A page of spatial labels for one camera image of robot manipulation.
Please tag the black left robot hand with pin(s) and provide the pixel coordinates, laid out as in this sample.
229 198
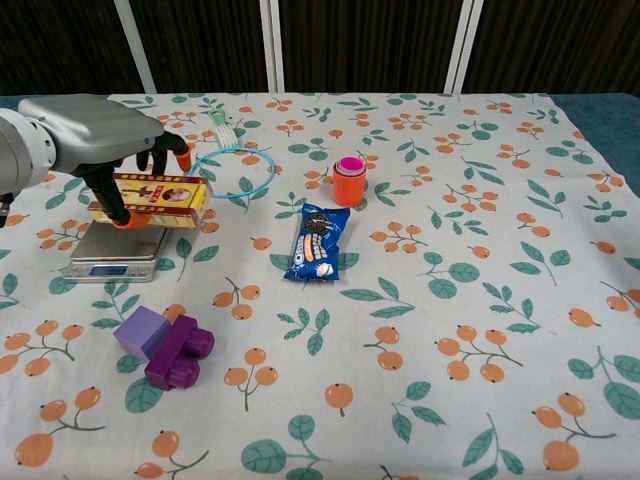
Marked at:
95 130

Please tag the yellow red printed box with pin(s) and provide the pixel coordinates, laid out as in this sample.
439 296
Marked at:
170 195

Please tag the silver digital kitchen scale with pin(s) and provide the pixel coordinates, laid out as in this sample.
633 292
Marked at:
115 250

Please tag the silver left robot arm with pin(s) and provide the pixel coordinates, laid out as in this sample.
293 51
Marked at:
20 155

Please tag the green white brush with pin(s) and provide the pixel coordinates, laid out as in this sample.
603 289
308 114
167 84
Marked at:
224 131

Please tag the light purple cube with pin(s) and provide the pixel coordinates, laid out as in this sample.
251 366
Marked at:
140 330

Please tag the dark purple building block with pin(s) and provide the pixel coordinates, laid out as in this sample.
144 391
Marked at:
177 357

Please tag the blue Oreo cookie packet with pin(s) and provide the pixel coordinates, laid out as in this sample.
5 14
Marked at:
317 245

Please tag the orange pink stacked cups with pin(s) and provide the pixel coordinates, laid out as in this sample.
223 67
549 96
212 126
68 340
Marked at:
348 187

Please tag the floral white tablecloth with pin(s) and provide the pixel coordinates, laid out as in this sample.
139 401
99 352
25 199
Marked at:
450 300

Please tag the white screen frame post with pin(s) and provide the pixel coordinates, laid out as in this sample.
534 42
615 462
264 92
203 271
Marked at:
135 45
272 45
462 45

